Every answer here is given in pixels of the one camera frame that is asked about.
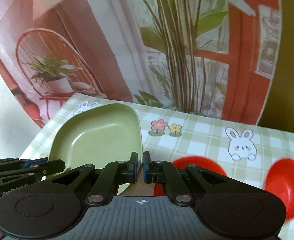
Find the red bowl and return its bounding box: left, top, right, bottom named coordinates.
left=152, top=155, right=228, bottom=197
left=264, top=158, right=294, bottom=220

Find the green square plate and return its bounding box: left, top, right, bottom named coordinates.
left=47, top=103, right=144, bottom=196

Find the green plaid bunny tablecloth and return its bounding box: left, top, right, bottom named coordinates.
left=21, top=94, right=294, bottom=239

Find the printed room scene backdrop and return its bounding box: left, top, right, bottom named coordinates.
left=0, top=0, right=282, bottom=126

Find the wooden wall panel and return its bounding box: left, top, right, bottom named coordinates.
left=259, top=0, right=294, bottom=133

